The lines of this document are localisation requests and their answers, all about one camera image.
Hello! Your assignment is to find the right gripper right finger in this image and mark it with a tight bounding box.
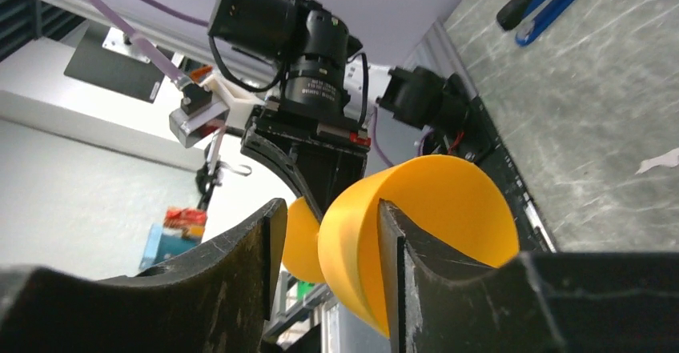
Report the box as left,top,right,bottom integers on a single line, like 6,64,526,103
380,203,678,352

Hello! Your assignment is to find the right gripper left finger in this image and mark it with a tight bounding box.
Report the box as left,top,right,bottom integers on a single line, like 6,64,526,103
1,199,287,352

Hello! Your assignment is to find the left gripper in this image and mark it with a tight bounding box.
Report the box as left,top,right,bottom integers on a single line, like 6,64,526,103
241,53,369,222

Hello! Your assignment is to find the yellow wine glass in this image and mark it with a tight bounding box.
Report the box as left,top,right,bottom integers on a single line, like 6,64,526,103
282,155,520,337

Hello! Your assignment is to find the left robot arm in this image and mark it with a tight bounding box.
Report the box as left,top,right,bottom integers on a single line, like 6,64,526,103
207,0,470,219

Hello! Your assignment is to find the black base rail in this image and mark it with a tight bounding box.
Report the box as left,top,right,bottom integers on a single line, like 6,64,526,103
413,22,558,254

